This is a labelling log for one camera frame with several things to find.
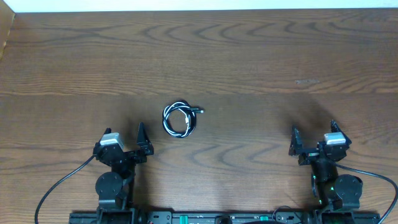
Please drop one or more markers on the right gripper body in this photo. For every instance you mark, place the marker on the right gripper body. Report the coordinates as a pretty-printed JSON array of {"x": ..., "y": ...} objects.
[{"x": 309, "y": 155}]

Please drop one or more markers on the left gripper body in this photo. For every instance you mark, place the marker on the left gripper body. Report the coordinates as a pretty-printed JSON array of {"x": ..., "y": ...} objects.
[{"x": 128, "y": 155}]

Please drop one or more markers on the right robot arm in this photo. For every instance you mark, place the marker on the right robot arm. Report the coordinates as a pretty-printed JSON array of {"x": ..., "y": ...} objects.
[{"x": 338, "y": 194}]

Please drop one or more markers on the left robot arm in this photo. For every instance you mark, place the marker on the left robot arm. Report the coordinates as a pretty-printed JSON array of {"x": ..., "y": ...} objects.
[{"x": 115, "y": 188}]

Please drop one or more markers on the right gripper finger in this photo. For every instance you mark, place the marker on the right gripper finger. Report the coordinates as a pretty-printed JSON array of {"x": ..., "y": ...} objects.
[
  {"x": 334, "y": 127},
  {"x": 296, "y": 144}
]

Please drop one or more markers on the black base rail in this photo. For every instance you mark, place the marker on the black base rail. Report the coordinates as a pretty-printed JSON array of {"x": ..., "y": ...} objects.
[{"x": 167, "y": 217}]

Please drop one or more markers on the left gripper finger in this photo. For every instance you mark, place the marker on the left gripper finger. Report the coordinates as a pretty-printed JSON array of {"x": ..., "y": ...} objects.
[
  {"x": 143, "y": 141},
  {"x": 107, "y": 131}
]

